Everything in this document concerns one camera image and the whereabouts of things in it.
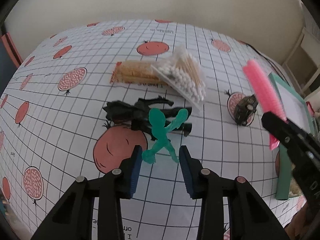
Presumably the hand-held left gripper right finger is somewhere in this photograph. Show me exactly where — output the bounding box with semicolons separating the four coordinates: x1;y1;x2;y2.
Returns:
179;145;285;240

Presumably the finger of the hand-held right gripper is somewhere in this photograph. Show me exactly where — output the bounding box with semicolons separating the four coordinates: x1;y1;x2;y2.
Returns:
261;112;320;205

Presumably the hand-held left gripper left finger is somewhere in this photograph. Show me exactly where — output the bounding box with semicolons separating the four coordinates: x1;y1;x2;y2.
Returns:
32;145;143;240

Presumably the green toy figure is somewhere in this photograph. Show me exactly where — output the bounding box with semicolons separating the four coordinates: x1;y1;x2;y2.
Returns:
142;108;188;164

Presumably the teal shallow box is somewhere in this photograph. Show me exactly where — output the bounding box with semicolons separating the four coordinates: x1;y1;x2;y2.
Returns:
267;72;314;200

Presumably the pink hair roller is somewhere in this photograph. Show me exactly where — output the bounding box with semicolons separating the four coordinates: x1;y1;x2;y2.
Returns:
242;59;288;151

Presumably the black toy figure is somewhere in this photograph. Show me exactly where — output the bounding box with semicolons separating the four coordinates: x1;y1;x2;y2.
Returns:
102;95;193;137

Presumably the bag of cotton swabs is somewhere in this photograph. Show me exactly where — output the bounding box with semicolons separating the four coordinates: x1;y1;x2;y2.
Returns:
150;45;207;110

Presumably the cracker packet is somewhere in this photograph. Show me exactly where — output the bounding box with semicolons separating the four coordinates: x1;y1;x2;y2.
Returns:
110;60;170;84

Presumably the black toy car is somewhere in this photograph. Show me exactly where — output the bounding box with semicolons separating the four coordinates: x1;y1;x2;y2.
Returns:
234;94;259;126

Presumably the cream small shelf unit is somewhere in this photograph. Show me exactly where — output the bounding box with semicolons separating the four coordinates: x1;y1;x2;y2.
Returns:
282;26;320;98

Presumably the black cable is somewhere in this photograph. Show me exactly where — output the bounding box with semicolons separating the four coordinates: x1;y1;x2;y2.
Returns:
246;44;283;68

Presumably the orange bed rail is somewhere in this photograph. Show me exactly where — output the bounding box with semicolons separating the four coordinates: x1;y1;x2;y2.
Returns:
0;32;23;68

